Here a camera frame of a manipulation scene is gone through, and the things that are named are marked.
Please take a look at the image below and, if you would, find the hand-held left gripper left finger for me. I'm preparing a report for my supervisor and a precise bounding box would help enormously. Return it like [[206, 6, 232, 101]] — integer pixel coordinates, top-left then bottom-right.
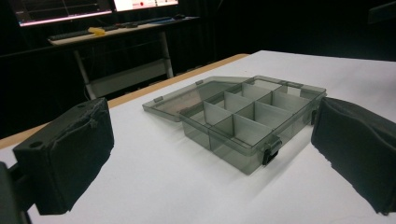
[[12, 97, 115, 216]]

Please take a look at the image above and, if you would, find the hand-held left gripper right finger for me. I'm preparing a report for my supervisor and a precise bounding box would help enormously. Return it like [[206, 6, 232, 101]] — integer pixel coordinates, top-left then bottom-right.
[[310, 96, 396, 217]]

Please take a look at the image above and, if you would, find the clear grey compartment storage box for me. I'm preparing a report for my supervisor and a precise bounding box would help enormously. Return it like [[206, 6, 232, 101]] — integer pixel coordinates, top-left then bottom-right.
[[142, 75, 328, 175]]

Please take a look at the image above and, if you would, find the white-legged desk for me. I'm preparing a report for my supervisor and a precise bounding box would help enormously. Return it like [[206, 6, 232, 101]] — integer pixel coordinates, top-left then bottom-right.
[[47, 16, 200, 101]]

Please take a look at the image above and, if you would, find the black keyboard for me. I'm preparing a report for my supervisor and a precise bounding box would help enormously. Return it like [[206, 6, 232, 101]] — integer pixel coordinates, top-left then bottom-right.
[[48, 29, 94, 41]]

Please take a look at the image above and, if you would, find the yellow object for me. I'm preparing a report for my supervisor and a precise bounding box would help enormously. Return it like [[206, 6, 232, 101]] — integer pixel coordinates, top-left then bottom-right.
[[88, 26, 106, 36]]

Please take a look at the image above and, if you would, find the computer monitor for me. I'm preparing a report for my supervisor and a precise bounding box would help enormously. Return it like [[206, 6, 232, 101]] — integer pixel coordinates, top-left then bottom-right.
[[8, 0, 114, 28], [112, 0, 180, 13]]

